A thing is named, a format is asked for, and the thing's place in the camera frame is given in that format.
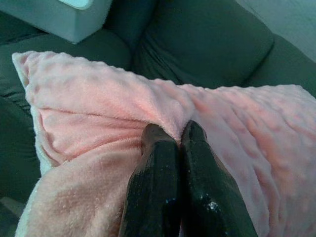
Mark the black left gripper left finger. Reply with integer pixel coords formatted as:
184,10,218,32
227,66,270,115
118,123,183,237

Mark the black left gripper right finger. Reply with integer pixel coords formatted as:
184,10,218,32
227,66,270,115
180,120,259,237

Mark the pink dotted pillow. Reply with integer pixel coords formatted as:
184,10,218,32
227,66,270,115
11,50,316,237

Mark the grey-green leather sofa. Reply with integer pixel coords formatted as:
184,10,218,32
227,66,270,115
0,0,316,213

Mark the pale grey box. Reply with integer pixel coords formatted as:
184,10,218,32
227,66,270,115
0,0,111,45

